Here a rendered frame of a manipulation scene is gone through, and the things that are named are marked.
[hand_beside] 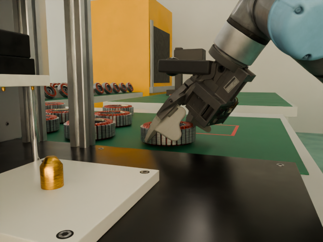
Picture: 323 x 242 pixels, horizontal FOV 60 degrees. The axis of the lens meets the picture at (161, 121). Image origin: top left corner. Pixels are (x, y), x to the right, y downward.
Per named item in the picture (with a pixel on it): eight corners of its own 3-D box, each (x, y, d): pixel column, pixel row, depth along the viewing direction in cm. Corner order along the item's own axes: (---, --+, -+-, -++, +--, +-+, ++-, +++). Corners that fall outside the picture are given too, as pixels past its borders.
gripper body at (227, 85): (200, 131, 48) (243, 72, 42) (168, 99, 51) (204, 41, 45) (221, 126, 53) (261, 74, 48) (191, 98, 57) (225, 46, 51)
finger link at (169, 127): (156, 156, 47) (196, 119, 47) (136, 132, 50) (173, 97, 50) (161, 159, 50) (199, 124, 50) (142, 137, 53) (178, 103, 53)
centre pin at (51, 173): (68, 183, 26) (67, 154, 25) (54, 191, 24) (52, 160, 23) (51, 181, 26) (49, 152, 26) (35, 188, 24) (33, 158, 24)
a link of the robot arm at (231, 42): (218, 16, 43) (240, 25, 50) (202, 42, 46) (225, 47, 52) (255, 42, 40) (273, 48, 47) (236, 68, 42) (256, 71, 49)
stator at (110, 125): (101, 143, 56) (100, 125, 56) (53, 140, 59) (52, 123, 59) (123, 133, 67) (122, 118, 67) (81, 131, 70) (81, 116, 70)
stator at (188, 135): (205, 140, 58) (206, 122, 57) (173, 150, 49) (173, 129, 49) (164, 134, 65) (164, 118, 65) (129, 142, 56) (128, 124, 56)
